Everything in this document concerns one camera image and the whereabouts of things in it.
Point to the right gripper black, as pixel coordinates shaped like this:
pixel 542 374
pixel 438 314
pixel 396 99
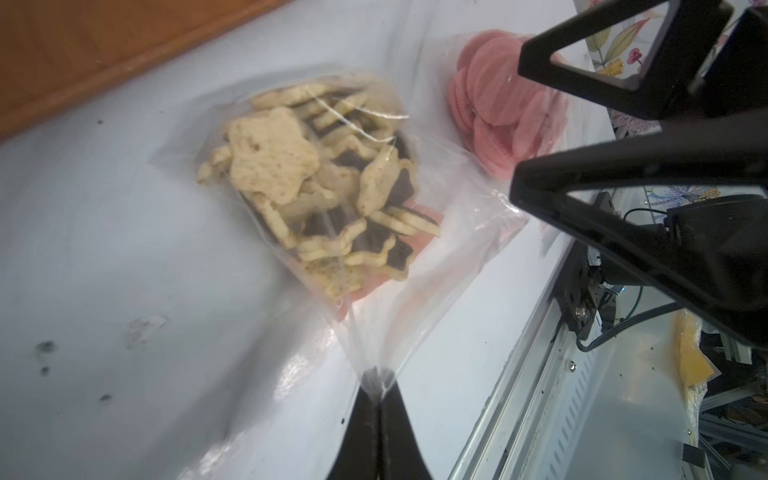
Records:
pixel 685 210

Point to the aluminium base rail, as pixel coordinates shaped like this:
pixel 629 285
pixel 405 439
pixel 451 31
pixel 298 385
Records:
pixel 531 419

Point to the ziploc bag beige cookies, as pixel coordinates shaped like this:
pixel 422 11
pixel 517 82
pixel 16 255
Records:
pixel 385 224

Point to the ziploc bag pink cookies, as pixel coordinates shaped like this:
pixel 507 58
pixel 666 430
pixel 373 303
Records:
pixel 480 119

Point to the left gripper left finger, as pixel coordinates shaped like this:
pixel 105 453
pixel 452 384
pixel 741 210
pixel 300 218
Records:
pixel 358 456

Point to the brown wooden tray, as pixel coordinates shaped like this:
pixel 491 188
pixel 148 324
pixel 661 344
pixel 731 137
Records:
pixel 56 54

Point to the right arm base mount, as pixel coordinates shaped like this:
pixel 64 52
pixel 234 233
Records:
pixel 587 304

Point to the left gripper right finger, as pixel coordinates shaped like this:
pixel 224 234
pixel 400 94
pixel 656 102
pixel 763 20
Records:
pixel 399 457

